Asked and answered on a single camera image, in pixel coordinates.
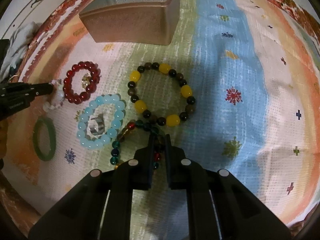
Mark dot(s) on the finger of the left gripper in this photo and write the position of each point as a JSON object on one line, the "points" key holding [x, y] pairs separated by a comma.
{"points": [[41, 89]]}

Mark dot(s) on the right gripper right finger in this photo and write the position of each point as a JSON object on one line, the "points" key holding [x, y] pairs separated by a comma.
{"points": [[219, 206]]}

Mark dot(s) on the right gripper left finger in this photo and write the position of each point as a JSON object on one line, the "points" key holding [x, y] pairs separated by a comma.
{"points": [[99, 205]]}

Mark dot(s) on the gold ring charm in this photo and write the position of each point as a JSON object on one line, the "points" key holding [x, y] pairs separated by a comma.
{"points": [[85, 81]]}

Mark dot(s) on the green jade bangle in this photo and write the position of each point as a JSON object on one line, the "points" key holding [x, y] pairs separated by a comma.
{"points": [[44, 139]]}

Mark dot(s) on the grey crumpled cloth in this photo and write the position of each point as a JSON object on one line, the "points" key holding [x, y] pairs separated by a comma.
{"points": [[19, 42]]}

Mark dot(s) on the white headboard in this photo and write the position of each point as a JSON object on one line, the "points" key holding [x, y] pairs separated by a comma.
{"points": [[21, 12]]}

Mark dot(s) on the striped colourful mat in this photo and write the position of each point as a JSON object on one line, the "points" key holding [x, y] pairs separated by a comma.
{"points": [[200, 92]]}

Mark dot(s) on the copper metal tin box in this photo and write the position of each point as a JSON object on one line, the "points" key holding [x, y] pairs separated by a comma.
{"points": [[137, 21]]}

